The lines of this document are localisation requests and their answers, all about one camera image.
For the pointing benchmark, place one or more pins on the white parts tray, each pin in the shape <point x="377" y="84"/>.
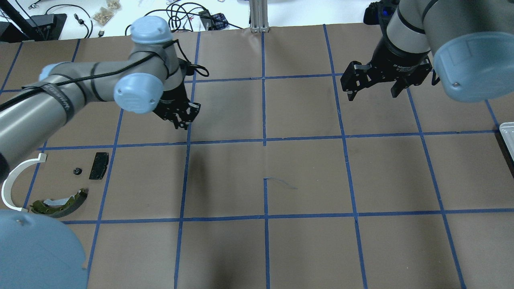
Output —
<point x="506" y="130"/>

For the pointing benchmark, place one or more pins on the black brake pad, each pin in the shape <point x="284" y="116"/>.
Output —
<point x="99" y="165"/>

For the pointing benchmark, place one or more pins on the bag of wooden pieces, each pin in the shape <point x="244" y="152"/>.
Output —
<point x="107" y="12"/>

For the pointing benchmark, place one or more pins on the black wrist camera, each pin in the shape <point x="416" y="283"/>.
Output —
<point x="188" y="66"/>

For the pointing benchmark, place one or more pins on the aluminium frame post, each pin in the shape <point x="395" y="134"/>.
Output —
<point x="258" y="16"/>

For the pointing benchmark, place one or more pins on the green brake shoe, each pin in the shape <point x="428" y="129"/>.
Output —
<point x="60" y="207"/>

